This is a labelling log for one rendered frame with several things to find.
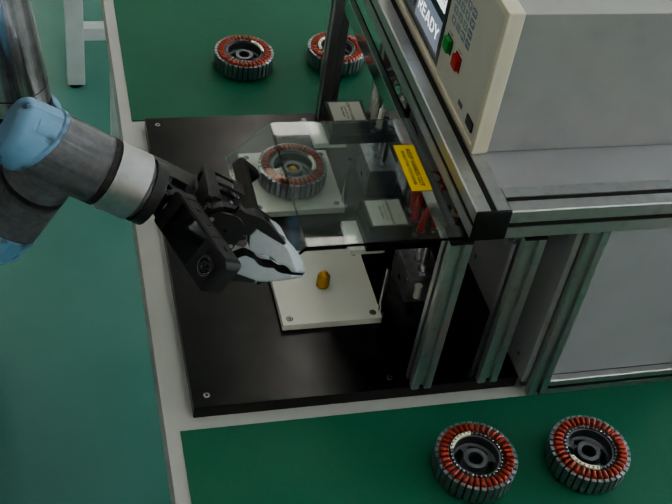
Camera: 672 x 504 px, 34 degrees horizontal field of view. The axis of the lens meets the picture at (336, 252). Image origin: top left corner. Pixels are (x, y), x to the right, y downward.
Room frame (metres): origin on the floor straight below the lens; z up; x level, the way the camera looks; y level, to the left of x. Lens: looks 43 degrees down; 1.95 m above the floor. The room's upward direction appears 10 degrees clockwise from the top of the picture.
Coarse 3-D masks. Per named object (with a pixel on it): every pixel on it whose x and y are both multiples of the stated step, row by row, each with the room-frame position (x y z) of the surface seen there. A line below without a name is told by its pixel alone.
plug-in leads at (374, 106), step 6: (390, 78) 1.46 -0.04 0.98; (396, 78) 1.47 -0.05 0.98; (396, 84) 1.45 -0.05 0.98; (402, 90) 1.47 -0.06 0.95; (372, 96) 1.47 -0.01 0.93; (378, 96) 1.44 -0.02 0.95; (402, 96) 1.48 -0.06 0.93; (372, 102) 1.47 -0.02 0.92; (378, 102) 1.44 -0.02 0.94; (402, 102) 1.49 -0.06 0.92; (372, 108) 1.45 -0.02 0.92; (378, 108) 1.44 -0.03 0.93; (384, 108) 1.43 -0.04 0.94; (408, 108) 1.48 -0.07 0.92; (372, 114) 1.44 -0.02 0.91; (378, 114) 1.43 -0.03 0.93; (384, 114) 1.43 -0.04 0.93; (408, 114) 1.47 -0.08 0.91
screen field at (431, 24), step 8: (424, 0) 1.36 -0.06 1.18; (416, 8) 1.38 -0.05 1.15; (424, 8) 1.35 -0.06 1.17; (432, 8) 1.33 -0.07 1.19; (416, 16) 1.38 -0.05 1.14; (424, 16) 1.35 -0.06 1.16; (432, 16) 1.32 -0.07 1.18; (424, 24) 1.34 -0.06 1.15; (432, 24) 1.32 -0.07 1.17; (440, 24) 1.29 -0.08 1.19; (424, 32) 1.34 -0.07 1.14; (432, 32) 1.31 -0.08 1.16; (440, 32) 1.29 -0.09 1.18; (432, 40) 1.31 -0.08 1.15; (432, 48) 1.30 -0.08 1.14
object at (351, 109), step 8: (328, 104) 1.44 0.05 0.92; (336, 104) 1.45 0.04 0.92; (344, 104) 1.45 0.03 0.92; (352, 104) 1.45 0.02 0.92; (360, 104) 1.46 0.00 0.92; (328, 112) 1.42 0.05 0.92; (336, 112) 1.42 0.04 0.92; (344, 112) 1.43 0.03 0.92; (352, 112) 1.43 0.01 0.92; (360, 112) 1.44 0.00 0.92; (320, 120) 1.45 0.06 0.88; (328, 120) 1.41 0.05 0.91; (336, 120) 1.40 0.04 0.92
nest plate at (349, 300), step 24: (312, 264) 1.22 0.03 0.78; (336, 264) 1.23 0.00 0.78; (360, 264) 1.24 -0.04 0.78; (288, 288) 1.16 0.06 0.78; (312, 288) 1.17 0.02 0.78; (336, 288) 1.17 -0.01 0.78; (360, 288) 1.18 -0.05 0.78; (288, 312) 1.11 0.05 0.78; (312, 312) 1.12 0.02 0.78; (336, 312) 1.12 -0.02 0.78; (360, 312) 1.13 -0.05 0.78
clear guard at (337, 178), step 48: (288, 144) 1.14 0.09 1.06; (336, 144) 1.15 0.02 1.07; (384, 144) 1.17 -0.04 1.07; (288, 192) 1.04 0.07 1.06; (336, 192) 1.06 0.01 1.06; (384, 192) 1.07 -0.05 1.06; (432, 192) 1.09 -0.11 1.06; (288, 240) 0.97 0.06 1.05; (336, 240) 0.97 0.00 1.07; (384, 240) 0.98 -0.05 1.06; (432, 240) 1.00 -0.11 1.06
